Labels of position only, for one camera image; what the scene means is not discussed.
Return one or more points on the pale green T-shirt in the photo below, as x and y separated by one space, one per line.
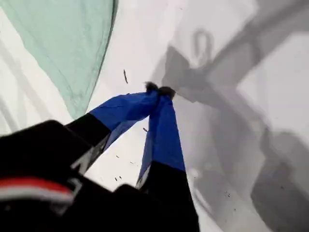
60 48

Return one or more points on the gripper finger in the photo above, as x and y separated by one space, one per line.
125 108
164 135

